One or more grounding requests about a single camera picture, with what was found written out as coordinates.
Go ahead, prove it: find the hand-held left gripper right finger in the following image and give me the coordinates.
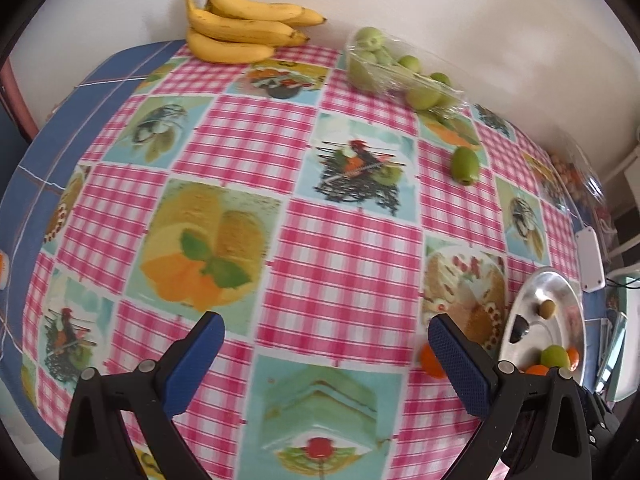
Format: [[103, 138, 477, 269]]
[[427, 314, 610, 480]]

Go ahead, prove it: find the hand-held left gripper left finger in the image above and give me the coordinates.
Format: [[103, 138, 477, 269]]
[[60, 311, 227, 480]]

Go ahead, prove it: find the large orange tangerine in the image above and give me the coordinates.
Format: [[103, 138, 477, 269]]
[[419, 342, 447, 380]]

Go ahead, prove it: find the green mango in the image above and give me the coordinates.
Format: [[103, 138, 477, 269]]
[[540, 344, 572, 370]]

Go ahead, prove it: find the round metal plate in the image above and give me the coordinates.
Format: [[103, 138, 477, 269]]
[[499, 266, 587, 386]]

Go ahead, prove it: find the white plastic box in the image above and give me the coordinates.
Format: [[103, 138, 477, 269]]
[[574, 226, 607, 293]]

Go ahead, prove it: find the pink checkered printed tablecloth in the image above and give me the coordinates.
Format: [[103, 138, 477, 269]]
[[20, 42, 588, 480]]

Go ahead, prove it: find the single green jujube fruit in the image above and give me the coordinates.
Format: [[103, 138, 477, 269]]
[[450, 146, 480, 186]]

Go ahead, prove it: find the clear container of red fruit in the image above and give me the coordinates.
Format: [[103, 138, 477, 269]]
[[550, 135, 613, 216]]

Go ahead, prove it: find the pile of green jujubes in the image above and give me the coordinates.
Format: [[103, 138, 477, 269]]
[[348, 27, 463, 121]]

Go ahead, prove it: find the pink pipe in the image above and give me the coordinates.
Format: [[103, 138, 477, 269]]
[[0, 57, 38, 136]]

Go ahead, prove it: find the yellow banana bunch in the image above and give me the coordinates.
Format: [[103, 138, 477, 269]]
[[186, 0, 328, 65]]

